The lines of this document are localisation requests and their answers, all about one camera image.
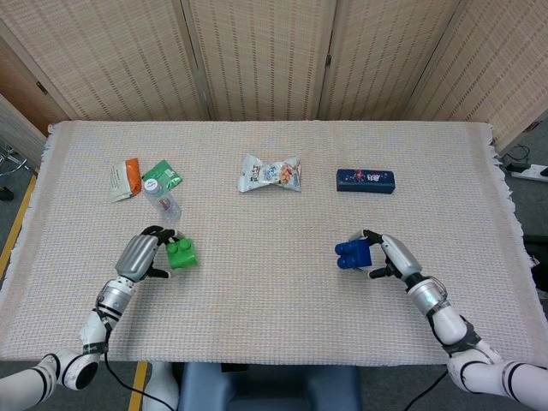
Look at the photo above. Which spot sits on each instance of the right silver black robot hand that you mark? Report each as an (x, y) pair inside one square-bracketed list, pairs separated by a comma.
[(400, 257)]

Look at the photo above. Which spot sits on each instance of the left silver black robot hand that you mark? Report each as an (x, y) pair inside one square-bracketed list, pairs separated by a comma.
[(135, 254)]

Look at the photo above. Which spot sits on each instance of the green and blue toy block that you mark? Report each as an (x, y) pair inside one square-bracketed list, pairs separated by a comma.
[(184, 254)]

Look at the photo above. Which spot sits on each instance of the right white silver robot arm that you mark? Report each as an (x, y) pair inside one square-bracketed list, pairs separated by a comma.
[(449, 321)]

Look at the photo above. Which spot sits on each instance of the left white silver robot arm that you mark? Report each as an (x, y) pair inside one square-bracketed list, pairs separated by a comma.
[(109, 299)]

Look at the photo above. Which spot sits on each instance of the clear plastic water bottle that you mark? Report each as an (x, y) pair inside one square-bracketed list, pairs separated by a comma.
[(164, 203)]

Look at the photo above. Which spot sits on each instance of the white and orange packet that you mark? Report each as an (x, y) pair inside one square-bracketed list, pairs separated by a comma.
[(122, 180)]

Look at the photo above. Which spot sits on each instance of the dark blue rectangular box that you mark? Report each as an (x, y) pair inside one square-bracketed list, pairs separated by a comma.
[(364, 182)]

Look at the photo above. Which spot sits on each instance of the green packet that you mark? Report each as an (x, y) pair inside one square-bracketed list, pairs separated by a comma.
[(164, 171)]

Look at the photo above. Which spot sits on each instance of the beige woven tablecloth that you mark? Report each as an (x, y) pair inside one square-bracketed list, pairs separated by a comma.
[(274, 299)]

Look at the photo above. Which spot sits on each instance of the chrome chair base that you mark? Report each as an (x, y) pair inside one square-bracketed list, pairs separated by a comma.
[(10, 164)]

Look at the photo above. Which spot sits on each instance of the white snack bag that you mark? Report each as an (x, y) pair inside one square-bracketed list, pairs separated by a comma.
[(265, 173)]

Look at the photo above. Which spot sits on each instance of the white power strip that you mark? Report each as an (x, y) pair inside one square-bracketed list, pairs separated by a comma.
[(531, 172)]

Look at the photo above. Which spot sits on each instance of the blue robot torso base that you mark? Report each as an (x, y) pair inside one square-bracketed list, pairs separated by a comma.
[(269, 387)]

